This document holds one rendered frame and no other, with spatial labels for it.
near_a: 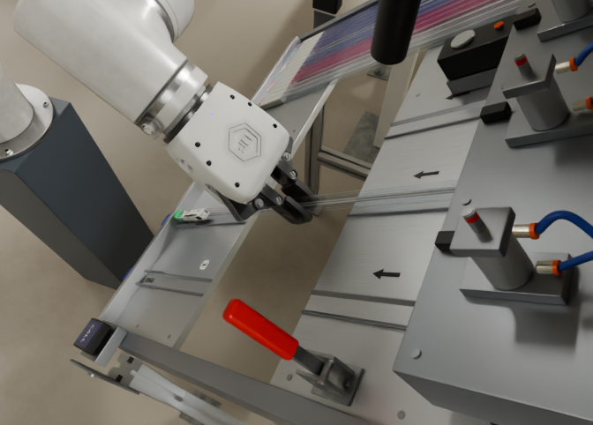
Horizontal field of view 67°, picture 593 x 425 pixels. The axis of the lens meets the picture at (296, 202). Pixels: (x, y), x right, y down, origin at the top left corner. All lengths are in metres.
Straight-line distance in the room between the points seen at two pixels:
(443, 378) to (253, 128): 0.32
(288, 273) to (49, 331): 0.74
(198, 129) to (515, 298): 0.32
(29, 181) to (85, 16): 0.59
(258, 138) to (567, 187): 0.29
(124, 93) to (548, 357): 0.38
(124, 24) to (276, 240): 1.16
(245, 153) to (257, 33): 1.74
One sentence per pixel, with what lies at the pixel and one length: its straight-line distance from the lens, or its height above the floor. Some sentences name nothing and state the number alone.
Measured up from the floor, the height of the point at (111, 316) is 0.73.
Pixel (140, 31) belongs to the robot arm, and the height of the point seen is 1.11.
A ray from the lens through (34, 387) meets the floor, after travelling 1.58.
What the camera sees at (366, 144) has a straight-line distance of 1.74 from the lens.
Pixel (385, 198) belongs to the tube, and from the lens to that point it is 0.42.
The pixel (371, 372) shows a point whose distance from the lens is 0.35.
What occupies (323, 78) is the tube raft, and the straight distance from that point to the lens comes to 0.75.
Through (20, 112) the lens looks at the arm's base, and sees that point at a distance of 0.98.
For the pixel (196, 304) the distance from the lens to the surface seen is 0.57.
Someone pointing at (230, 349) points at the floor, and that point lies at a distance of 1.42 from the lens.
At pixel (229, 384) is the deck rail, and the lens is 0.43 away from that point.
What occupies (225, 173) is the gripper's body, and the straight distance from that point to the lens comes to 0.45.
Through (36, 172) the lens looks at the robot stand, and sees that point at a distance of 1.00.
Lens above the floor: 1.38
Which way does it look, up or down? 60 degrees down
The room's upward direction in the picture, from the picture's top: straight up
